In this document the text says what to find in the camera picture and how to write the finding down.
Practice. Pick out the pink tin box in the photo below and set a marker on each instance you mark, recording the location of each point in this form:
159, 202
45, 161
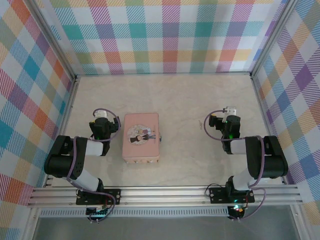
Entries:
140, 150

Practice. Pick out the small padlock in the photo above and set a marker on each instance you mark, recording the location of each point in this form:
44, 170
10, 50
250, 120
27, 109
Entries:
161, 139

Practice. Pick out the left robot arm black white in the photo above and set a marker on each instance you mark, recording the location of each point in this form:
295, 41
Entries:
60, 165

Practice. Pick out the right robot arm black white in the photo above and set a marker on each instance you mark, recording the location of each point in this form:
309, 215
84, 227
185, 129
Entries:
275, 162

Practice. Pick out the grey metal panel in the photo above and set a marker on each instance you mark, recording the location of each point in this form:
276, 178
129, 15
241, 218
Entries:
162, 230

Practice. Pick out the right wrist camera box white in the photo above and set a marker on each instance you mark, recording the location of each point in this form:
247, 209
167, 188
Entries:
230, 110

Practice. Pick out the aluminium side floor rail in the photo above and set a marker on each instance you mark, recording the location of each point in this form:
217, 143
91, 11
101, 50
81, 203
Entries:
65, 120
263, 112

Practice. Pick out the thin aluminium floor rail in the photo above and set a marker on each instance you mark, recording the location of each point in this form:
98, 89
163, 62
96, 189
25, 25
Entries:
162, 73

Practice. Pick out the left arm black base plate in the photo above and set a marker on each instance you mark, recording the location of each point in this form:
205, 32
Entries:
113, 193

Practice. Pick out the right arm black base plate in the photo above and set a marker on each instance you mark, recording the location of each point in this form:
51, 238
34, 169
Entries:
217, 196

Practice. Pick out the aluminium corner post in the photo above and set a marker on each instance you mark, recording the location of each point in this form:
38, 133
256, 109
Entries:
55, 40
271, 37

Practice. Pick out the wide aluminium base rail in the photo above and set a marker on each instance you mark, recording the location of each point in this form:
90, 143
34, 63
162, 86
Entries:
162, 195

